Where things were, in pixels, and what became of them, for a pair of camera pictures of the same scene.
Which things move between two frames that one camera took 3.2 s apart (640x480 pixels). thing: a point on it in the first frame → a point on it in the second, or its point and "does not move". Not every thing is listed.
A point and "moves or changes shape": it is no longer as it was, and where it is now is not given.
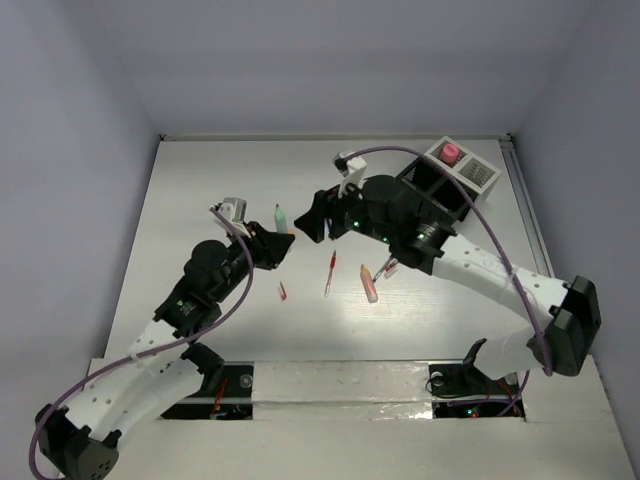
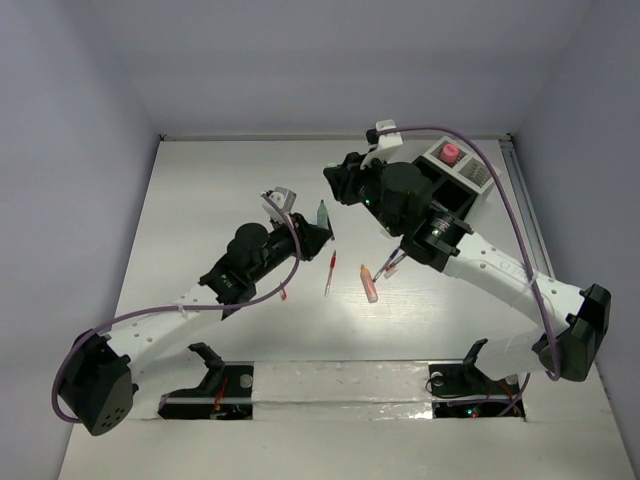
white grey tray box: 464,164 does not move
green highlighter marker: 281,221 moves or changes shape
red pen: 332,269 does not move
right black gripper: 313,221 → 346,177
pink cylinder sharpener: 449,153 does not move
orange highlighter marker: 369,283 does not move
